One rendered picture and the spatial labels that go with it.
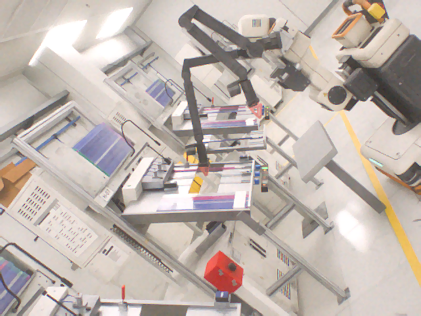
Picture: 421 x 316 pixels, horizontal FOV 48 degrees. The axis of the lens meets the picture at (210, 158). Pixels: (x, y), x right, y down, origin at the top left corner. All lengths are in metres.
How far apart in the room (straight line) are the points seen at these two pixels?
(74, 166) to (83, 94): 3.50
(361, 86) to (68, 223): 1.76
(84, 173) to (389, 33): 1.77
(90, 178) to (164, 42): 8.11
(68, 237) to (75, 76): 3.59
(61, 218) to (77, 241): 0.16
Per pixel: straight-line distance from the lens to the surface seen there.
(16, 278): 1.96
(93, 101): 6.15
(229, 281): 2.21
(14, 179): 2.87
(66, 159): 2.73
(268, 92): 7.42
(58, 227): 2.82
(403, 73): 2.62
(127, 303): 1.94
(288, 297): 2.91
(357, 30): 2.71
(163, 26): 10.61
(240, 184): 2.82
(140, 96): 4.03
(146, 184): 2.88
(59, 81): 6.25
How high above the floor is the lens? 1.42
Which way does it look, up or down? 9 degrees down
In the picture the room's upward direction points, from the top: 50 degrees counter-clockwise
